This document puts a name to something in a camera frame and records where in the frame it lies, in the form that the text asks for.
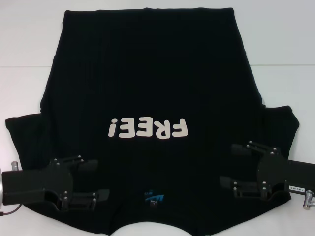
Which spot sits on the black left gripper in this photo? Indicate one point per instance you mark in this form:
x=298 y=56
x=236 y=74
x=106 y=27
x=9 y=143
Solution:
x=37 y=180

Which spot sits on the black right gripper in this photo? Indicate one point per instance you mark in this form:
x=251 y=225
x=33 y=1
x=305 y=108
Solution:
x=275 y=169

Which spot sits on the black shirt with FREE print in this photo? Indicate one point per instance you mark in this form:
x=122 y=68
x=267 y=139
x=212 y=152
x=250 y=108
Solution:
x=157 y=73

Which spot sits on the white and silver left arm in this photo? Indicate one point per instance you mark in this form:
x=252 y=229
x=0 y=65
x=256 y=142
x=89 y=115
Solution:
x=1 y=184

